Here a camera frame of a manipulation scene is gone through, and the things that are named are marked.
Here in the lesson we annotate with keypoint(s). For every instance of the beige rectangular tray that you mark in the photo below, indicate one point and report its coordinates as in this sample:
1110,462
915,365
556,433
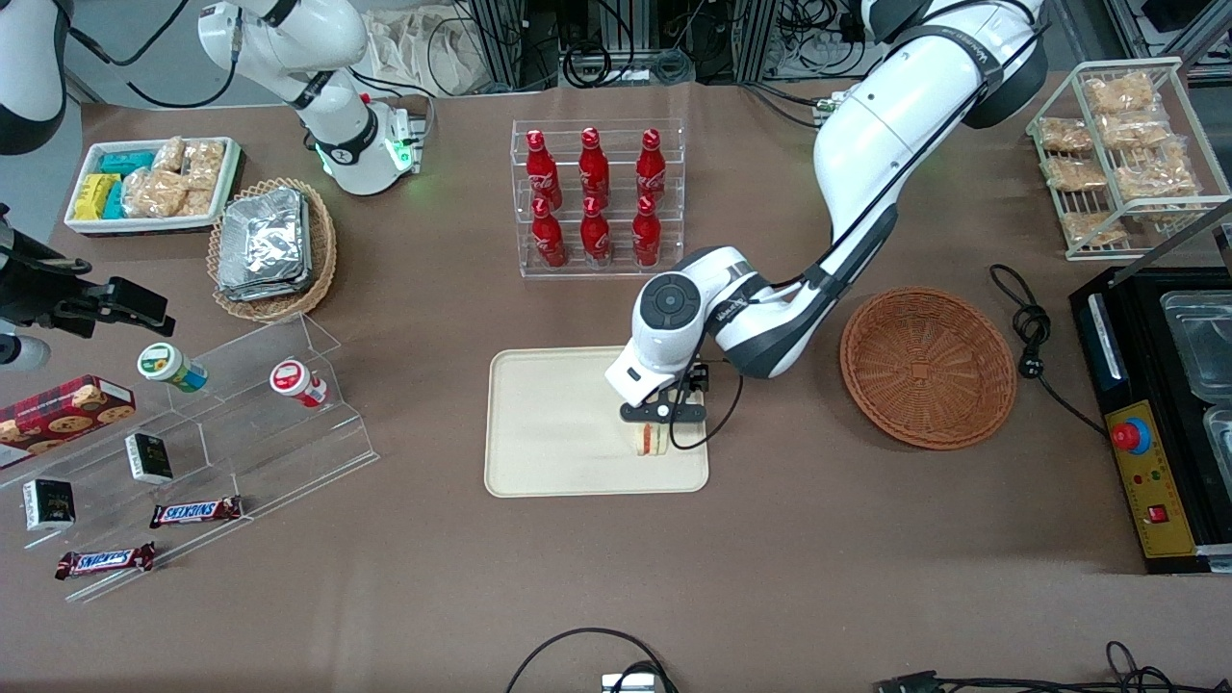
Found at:
558,433

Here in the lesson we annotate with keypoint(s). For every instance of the red lid yogurt cup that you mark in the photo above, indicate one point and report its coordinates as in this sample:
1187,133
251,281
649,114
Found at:
294,380

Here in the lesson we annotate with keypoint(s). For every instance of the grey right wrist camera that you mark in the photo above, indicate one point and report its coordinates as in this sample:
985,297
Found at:
19,351

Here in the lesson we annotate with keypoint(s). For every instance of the yellow snack pack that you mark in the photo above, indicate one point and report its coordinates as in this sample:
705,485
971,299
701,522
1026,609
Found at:
93,195

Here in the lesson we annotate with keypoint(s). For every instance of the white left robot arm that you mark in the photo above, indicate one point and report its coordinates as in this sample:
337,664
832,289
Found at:
885,125

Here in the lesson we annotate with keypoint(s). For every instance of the large metal pan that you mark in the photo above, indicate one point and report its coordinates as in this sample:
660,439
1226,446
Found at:
1203,346

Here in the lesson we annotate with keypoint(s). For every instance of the light oval wicker basket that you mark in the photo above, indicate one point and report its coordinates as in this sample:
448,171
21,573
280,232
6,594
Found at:
324,255

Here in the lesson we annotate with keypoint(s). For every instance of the triangular sandwich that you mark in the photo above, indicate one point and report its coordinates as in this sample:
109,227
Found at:
647,443

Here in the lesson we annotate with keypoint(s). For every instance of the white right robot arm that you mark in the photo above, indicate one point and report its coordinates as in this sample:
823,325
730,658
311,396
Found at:
289,38

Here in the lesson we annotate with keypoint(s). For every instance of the teal snack pack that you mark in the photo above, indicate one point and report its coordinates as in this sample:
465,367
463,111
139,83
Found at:
115,202
127,162

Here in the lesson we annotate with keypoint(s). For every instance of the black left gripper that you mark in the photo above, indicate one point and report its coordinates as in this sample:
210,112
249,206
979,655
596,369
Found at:
701,380

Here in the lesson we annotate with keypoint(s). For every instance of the green lid yogurt cup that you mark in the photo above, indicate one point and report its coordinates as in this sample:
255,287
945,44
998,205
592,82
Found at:
168,366

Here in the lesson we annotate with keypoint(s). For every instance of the clear acrylic bottle rack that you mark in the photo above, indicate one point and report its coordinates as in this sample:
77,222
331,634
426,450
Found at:
674,192

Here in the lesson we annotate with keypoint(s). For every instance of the red cola bottle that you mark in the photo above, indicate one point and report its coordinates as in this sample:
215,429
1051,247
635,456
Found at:
647,239
594,166
596,239
652,166
550,241
542,168

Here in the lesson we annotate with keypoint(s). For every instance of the brown round wicker basket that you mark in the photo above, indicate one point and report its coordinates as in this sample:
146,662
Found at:
924,371

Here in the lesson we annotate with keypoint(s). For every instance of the red emergency stop button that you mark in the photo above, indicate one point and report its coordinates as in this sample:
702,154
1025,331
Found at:
1132,437

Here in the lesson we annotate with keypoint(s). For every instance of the beige cloth bag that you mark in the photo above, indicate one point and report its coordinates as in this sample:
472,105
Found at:
414,48

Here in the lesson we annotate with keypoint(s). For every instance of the small black box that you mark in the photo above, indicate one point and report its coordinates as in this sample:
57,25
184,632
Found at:
149,458
48,504

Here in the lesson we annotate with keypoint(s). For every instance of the small metal pan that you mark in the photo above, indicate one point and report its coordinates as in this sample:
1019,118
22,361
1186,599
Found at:
1220,452

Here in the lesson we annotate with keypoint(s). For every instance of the small silver device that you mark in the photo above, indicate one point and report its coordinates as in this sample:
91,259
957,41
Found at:
630,684

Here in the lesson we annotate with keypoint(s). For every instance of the red cookie box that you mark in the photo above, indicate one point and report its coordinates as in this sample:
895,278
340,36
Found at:
58,416

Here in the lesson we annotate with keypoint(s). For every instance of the black machine with yellow panel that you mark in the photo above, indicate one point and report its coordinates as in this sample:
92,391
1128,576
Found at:
1155,346

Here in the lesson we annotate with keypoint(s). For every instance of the aluminium frame post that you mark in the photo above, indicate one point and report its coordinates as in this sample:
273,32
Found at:
756,34
500,38

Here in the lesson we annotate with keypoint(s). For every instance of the Snickers chocolate bar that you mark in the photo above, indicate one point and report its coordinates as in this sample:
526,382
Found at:
195,512
104,560

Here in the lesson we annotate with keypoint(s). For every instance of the bagged fried snack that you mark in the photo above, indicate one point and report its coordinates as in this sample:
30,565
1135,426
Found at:
1073,173
1155,173
1136,130
1121,93
1064,135
1092,229

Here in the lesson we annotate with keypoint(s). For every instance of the white snack tray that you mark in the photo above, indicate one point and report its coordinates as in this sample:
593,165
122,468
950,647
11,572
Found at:
135,225

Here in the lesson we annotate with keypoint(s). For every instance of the grey metal bar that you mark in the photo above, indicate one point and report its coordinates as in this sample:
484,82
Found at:
1184,231

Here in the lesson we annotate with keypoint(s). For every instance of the clear acrylic stepped display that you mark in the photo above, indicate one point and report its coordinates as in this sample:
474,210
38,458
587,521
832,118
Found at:
289,452

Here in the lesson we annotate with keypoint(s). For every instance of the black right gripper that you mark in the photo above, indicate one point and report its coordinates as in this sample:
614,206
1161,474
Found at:
32,290

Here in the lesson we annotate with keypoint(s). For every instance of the stack of foil containers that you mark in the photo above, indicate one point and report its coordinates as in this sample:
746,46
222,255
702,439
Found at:
260,245

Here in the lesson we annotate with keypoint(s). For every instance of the clear bag of crackers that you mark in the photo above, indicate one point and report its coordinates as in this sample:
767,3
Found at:
168,154
197,202
204,164
154,192

